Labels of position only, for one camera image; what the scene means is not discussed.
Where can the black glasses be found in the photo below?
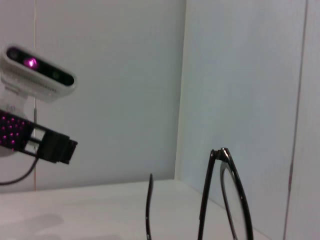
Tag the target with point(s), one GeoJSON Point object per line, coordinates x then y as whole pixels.
{"type": "Point", "coordinates": [222, 155]}

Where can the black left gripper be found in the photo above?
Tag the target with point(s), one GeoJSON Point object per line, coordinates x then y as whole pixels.
{"type": "Point", "coordinates": [12, 130]}

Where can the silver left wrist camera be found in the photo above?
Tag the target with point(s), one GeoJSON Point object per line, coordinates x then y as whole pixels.
{"type": "Point", "coordinates": [37, 75]}

